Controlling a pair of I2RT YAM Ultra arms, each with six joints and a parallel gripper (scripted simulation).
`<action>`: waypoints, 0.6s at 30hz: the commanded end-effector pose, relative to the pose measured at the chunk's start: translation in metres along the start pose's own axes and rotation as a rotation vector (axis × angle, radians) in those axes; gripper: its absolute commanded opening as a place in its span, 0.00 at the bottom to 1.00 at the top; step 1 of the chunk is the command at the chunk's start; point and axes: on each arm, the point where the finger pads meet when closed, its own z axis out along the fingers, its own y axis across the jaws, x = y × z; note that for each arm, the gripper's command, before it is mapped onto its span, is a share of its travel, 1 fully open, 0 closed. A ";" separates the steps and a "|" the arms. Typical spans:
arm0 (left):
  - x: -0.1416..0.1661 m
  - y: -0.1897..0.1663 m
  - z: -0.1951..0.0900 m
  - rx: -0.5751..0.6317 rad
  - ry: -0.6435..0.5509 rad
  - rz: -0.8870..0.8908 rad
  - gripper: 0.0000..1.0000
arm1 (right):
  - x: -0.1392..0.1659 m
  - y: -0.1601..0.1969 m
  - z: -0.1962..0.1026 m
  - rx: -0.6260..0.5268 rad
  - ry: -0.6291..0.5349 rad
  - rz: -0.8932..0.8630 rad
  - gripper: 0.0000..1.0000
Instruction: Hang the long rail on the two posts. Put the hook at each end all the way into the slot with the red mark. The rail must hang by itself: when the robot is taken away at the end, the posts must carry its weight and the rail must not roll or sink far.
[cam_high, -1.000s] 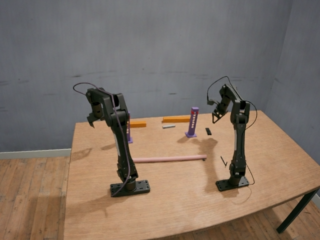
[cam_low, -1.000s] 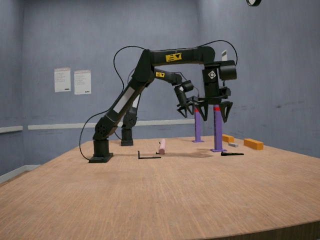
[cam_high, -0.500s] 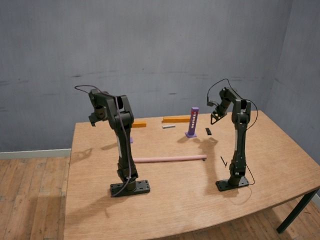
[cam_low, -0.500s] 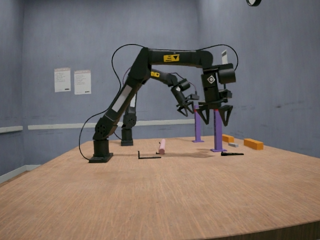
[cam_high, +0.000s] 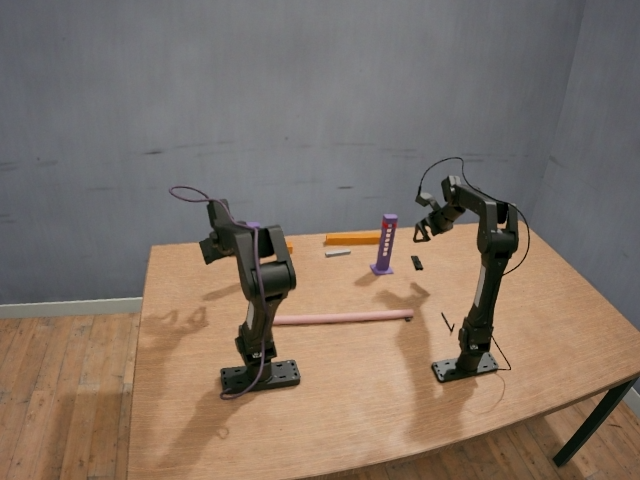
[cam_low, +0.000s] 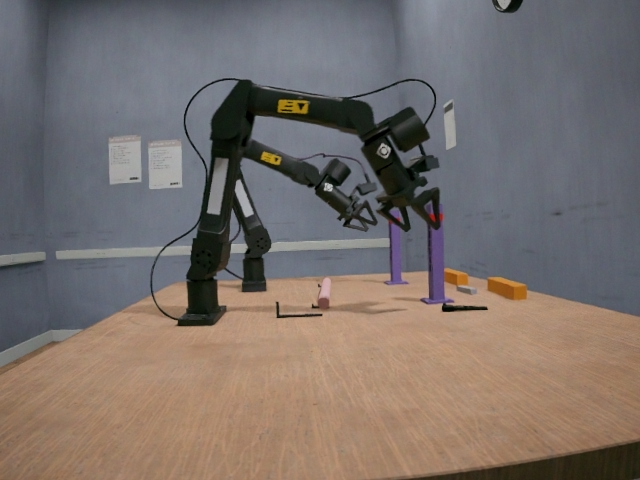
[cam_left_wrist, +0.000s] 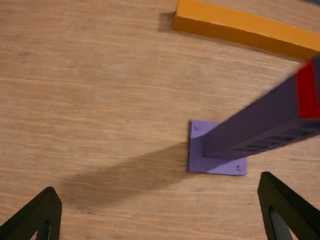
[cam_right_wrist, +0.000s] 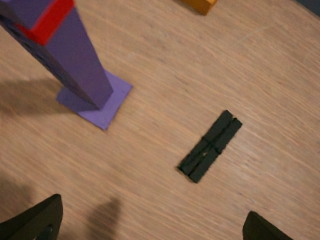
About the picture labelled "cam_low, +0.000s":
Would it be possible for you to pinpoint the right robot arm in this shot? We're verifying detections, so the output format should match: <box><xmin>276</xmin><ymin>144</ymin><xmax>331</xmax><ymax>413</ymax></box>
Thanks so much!
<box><xmin>177</xmin><ymin>79</ymin><xmax>429</xmax><ymax>325</ymax></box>

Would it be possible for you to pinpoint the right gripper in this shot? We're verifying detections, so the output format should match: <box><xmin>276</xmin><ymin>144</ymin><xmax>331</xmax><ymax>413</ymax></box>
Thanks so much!
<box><xmin>373</xmin><ymin>155</ymin><xmax>440</xmax><ymax>232</ymax></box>

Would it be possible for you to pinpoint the black l-shaped bar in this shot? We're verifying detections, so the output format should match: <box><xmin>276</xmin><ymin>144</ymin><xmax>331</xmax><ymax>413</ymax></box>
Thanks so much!
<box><xmin>276</xmin><ymin>301</ymin><xmax>320</xmax><ymax>318</ymax></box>

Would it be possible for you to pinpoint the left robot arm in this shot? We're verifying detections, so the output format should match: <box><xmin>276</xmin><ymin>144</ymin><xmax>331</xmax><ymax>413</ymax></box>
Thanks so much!
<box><xmin>232</xmin><ymin>138</ymin><xmax>377</xmax><ymax>287</ymax></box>

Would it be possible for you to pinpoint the pink long bar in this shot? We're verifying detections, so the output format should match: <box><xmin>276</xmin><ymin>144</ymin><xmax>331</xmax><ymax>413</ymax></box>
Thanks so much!
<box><xmin>312</xmin><ymin>278</ymin><xmax>331</xmax><ymax>309</ymax></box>

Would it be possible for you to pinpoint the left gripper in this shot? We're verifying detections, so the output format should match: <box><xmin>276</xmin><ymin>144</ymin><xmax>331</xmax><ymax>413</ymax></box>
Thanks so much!
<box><xmin>327</xmin><ymin>182</ymin><xmax>378</xmax><ymax>232</ymax></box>

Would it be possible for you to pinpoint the orange rectangular bar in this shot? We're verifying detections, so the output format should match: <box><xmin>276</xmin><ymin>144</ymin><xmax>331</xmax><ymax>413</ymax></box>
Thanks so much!
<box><xmin>444</xmin><ymin>270</ymin><xmax>468</xmax><ymax>286</ymax></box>
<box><xmin>487</xmin><ymin>277</ymin><xmax>527</xmax><ymax>300</ymax></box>

